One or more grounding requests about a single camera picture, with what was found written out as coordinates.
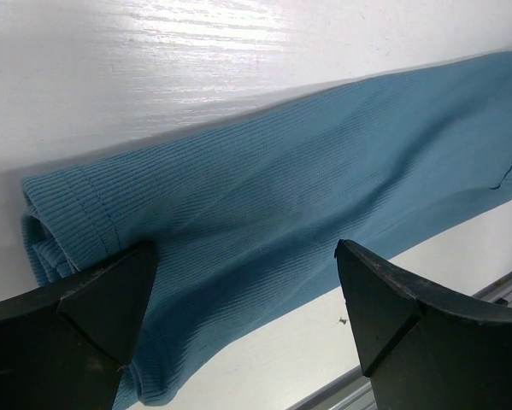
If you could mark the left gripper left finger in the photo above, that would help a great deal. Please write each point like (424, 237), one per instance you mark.
(66, 345)

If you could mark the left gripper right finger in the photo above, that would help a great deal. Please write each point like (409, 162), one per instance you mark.
(381, 299)

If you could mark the teal tank top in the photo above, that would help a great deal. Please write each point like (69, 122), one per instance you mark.
(246, 216)

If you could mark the aluminium mounting rail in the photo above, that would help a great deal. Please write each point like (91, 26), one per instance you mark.
(455, 357)

